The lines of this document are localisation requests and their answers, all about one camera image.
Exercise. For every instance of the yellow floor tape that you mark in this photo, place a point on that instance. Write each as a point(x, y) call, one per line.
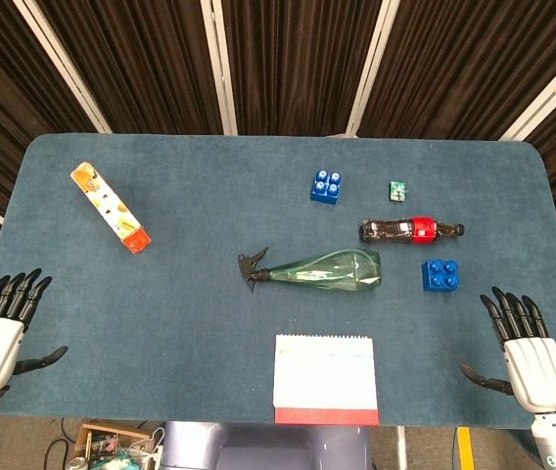
point(465, 448)

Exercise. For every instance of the robot torso base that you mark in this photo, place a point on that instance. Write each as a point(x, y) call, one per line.
point(268, 448)

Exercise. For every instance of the small green white packet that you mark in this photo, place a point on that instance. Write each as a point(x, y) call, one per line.
point(396, 191)

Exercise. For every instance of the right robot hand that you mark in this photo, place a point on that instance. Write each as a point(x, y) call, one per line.
point(537, 372)

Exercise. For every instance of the cola bottle red label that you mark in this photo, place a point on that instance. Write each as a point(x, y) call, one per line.
point(410, 230)

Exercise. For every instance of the green spray bottle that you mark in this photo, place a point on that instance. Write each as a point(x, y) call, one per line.
point(327, 272)

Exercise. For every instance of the cluttered cardboard box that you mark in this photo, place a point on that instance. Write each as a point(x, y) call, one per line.
point(111, 440)

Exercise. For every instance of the blue block with printed studs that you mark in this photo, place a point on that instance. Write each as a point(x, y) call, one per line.
point(326, 186)

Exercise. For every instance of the blue table mat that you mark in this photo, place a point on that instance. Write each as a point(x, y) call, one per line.
point(160, 318)

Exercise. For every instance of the blue building block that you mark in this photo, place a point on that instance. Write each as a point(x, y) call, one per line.
point(440, 275)

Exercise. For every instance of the white partition frame post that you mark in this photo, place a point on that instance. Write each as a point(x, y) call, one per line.
point(219, 63)
point(62, 63)
point(547, 98)
point(371, 68)

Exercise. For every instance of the white desk calendar red base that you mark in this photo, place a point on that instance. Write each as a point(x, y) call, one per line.
point(324, 379)

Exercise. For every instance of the orange snack box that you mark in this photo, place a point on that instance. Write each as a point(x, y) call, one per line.
point(109, 205)

